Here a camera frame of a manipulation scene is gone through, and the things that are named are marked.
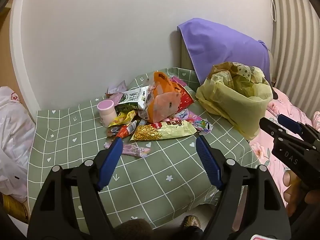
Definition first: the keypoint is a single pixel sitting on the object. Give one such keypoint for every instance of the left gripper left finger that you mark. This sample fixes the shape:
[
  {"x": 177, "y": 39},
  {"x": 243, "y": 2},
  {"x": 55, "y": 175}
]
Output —
[{"x": 53, "y": 215}]

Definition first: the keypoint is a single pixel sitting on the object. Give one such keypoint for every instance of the beige headboard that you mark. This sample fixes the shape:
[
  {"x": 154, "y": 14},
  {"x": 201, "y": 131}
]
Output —
[{"x": 186, "y": 62}]

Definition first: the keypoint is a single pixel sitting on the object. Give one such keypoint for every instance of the pink kleenex tissue pack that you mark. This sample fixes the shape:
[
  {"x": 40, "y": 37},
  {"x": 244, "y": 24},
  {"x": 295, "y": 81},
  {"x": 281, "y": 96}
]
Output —
[{"x": 199, "y": 123}]

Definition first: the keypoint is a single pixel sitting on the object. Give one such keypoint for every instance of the fuzzy slipper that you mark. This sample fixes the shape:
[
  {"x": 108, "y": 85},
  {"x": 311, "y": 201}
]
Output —
[{"x": 190, "y": 221}]

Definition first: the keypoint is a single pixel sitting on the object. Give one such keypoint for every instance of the red orange snack wrapper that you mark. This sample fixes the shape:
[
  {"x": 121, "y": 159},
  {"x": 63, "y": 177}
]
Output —
[{"x": 122, "y": 131}]

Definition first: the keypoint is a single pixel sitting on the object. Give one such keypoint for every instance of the purple blister pack wrapper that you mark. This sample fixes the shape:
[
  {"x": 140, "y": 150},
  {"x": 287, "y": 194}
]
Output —
[{"x": 127, "y": 149}]

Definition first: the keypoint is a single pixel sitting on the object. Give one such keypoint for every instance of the person's right hand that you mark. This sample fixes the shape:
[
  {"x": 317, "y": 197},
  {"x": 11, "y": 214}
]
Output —
[{"x": 296, "y": 193}]

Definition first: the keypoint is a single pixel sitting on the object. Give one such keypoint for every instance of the pink cylindrical jar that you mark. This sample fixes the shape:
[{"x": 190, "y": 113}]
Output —
[{"x": 106, "y": 111}]

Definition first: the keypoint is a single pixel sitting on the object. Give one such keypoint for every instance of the orange plastic snack bag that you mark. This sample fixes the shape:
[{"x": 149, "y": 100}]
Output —
[{"x": 163, "y": 99}]

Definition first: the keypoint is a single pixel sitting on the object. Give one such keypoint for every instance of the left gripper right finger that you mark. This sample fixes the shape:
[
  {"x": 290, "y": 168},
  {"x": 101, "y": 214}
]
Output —
[{"x": 264, "y": 214}]

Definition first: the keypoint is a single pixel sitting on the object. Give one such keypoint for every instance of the green checkered tablecloth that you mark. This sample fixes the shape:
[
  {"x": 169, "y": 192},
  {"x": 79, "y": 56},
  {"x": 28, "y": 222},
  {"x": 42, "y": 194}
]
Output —
[{"x": 165, "y": 184}]

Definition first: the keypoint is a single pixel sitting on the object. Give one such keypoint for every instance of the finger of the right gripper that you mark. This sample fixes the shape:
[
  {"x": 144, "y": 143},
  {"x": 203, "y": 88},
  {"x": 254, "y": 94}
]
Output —
[
  {"x": 274, "y": 130},
  {"x": 290, "y": 124}
]

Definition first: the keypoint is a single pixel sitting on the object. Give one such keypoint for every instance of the white green milk carton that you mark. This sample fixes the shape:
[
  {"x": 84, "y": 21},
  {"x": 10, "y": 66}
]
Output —
[{"x": 133, "y": 99}]

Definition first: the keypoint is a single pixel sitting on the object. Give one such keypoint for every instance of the white plastic bag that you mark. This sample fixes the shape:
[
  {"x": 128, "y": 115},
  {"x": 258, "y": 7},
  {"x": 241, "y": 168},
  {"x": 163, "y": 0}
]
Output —
[{"x": 17, "y": 134}]

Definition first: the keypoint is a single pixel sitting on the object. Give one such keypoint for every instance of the yellow snack wrapper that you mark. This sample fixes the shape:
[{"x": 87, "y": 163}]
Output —
[{"x": 123, "y": 118}]

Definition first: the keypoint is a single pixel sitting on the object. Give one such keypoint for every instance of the yellow-green trash bag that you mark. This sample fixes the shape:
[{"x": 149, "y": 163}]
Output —
[{"x": 238, "y": 93}]

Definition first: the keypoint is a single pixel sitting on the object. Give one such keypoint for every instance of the pink wrapper by wall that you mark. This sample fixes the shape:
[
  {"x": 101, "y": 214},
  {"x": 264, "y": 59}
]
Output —
[{"x": 121, "y": 87}]

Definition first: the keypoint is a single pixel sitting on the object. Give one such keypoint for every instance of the gold red snack bag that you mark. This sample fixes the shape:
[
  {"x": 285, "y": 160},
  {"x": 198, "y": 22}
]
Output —
[{"x": 163, "y": 131}]

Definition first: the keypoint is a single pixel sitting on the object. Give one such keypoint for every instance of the purple cloth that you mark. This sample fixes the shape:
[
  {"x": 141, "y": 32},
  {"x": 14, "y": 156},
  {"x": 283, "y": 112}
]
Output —
[{"x": 209, "y": 43}]

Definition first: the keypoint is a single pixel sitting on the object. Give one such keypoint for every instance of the striped beige curtain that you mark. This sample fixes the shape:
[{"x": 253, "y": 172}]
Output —
[{"x": 295, "y": 50}]

